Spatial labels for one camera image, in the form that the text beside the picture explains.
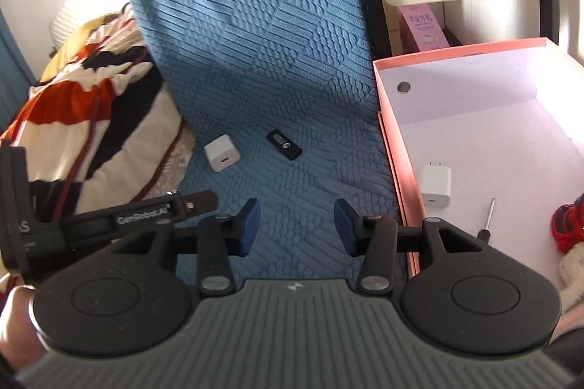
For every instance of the pink cardboard box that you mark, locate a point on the pink cardboard box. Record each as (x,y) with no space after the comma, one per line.
(479,133)

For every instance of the white quilted headboard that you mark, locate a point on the white quilted headboard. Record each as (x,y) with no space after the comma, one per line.
(64,22)

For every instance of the blue quilted mat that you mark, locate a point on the blue quilted mat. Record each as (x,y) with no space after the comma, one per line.
(255,28)

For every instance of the red cat figure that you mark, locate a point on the red cat figure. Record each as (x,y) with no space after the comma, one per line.
(568,227)

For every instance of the red black white striped blanket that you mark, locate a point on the red black white striped blanket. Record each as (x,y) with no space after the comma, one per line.
(100,115)

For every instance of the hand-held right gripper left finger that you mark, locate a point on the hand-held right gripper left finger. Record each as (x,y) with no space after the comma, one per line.
(248,225)

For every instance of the blue curtain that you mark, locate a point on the blue curtain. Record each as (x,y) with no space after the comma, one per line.
(13,74)

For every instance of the pink carton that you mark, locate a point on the pink carton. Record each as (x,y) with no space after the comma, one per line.
(422,28)

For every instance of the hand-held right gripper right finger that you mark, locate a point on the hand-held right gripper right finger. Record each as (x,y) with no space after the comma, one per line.
(344,225)

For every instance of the yellow screwdriver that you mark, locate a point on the yellow screwdriver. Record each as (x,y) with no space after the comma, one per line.
(489,218)

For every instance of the small black stick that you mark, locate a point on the small black stick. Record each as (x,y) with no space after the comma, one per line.
(284,144)

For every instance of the person's left hand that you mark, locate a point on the person's left hand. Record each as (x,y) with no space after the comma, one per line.
(16,320)

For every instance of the white charger with prongs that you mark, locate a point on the white charger with prongs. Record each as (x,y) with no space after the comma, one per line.
(435,183)

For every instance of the white charger with port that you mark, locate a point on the white charger with port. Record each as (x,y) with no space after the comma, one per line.
(222,152)

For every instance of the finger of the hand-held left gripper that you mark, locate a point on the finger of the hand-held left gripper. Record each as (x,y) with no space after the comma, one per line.
(196,202)

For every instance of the yellow pillow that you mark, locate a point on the yellow pillow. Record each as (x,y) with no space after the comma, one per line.
(75,40)

